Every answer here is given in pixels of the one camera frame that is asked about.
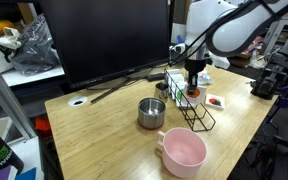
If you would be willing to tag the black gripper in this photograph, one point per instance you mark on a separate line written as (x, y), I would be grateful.
(194, 65)

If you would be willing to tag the white book with orange circle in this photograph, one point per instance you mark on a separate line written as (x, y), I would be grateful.
(200, 96)

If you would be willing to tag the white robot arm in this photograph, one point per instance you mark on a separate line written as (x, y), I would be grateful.
(237, 30)

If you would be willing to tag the plain white book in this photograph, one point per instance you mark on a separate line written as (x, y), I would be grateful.
(177, 83)
(174, 72)
(176, 78)

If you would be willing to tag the white book with green circle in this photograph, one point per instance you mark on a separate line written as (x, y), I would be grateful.
(178, 94)

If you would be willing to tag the blue book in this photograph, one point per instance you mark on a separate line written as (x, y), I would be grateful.
(27, 175)

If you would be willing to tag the purple book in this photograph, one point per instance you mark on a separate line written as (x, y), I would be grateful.
(0, 174)

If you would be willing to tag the clear bag with blue-white contents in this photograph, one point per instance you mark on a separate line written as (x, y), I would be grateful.
(204, 78)

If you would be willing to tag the small stainless steel cup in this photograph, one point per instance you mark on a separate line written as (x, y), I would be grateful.
(161, 91)

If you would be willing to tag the black power adapter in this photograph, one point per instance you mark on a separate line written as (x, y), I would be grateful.
(155, 77)

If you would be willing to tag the small steel pot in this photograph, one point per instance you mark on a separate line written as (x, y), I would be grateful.
(151, 112)

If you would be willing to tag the pink plastic mug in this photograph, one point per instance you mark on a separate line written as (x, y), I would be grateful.
(183, 152)

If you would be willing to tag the black monitor stand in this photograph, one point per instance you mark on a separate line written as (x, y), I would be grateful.
(114, 87)

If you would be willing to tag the large black computer monitor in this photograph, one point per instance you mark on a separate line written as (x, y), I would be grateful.
(107, 36)

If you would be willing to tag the grey transparent plastic bag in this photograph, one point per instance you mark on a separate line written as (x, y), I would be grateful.
(34, 50)

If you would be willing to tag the white tote bag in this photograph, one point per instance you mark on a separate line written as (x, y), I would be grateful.
(0, 50)

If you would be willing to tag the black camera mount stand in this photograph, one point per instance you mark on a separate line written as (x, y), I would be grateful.
(267, 81)

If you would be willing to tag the grey metal frame post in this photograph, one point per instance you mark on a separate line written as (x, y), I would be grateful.
(5, 96)

